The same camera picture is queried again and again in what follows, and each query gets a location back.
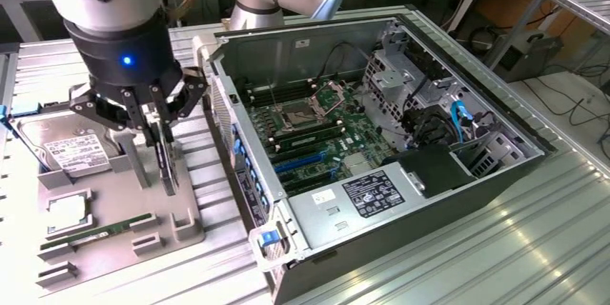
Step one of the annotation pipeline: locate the black installed RAM stick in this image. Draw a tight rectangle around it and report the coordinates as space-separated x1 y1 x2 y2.
273 129 345 153

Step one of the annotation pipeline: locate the thin black wire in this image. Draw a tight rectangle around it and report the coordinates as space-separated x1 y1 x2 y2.
321 41 371 81

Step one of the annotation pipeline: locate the black expansion slot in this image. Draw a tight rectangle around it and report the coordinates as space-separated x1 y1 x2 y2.
281 170 334 192

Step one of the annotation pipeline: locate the CPU socket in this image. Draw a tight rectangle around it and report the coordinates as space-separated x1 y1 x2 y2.
279 104 317 131

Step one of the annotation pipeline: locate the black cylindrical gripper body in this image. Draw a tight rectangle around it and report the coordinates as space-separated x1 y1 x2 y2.
63 7 186 96

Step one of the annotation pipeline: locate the blue case latch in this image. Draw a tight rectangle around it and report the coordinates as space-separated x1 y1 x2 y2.
257 231 279 248

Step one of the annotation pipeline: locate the silver CPU chip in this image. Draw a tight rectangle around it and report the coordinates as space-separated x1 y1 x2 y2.
46 196 92 235

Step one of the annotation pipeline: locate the green motherboard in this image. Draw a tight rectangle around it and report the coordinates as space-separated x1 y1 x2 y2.
242 76 399 199

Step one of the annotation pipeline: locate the blue plastic disk bracket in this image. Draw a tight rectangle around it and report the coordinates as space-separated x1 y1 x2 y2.
0 102 40 131

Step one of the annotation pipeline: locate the metal socket cover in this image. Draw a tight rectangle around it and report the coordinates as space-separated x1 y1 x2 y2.
309 81 349 110

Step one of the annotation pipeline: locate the silver hard disk drive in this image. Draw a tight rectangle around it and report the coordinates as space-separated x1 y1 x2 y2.
15 114 119 178

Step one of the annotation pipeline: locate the silver power supply unit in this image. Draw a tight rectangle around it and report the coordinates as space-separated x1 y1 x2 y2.
287 161 426 251

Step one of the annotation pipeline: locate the grey equipment box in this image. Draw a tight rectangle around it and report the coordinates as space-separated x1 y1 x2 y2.
485 31 565 84

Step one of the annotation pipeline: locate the grey parts rack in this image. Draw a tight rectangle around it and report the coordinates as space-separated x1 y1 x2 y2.
35 100 209 299

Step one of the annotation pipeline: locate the blue expansion slot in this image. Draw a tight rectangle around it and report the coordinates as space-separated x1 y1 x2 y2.
273 152 329 174

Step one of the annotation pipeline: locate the aluminium frame table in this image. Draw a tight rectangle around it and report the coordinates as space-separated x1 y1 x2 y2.
522 0 610 83

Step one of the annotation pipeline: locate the metal disk bay cage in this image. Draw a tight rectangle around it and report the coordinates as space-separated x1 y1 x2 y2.
361 46 433 144

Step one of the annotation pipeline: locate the blue data wire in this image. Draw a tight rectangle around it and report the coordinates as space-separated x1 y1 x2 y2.
449 99 477 142

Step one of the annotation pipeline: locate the dark graphics card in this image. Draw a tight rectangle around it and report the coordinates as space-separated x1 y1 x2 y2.
151 119 183 197

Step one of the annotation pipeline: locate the green RAM stick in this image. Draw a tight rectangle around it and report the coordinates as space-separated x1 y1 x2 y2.
39 213 155 251

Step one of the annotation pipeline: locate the black wire bundle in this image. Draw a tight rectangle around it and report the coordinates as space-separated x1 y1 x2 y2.
403 104 460 149

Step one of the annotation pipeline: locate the open black PC case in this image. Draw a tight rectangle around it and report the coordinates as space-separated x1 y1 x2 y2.
193 11 560 305

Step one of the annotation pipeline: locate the silver chipset heatsink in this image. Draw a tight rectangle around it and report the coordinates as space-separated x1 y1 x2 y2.
345 154 378 171

